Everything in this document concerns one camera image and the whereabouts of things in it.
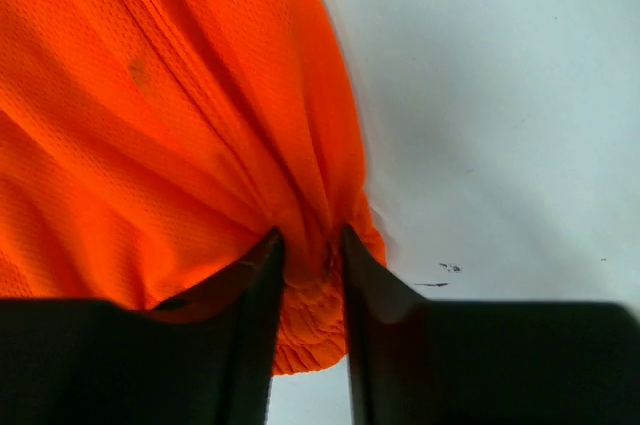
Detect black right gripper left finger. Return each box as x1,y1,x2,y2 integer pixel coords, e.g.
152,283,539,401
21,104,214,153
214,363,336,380
1,230,285,424

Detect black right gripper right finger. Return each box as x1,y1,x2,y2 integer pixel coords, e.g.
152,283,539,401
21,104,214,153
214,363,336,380
341,227,639,424

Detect orange mesh shorts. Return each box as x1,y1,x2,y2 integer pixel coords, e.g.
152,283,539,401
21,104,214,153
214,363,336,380
1,0,385,375

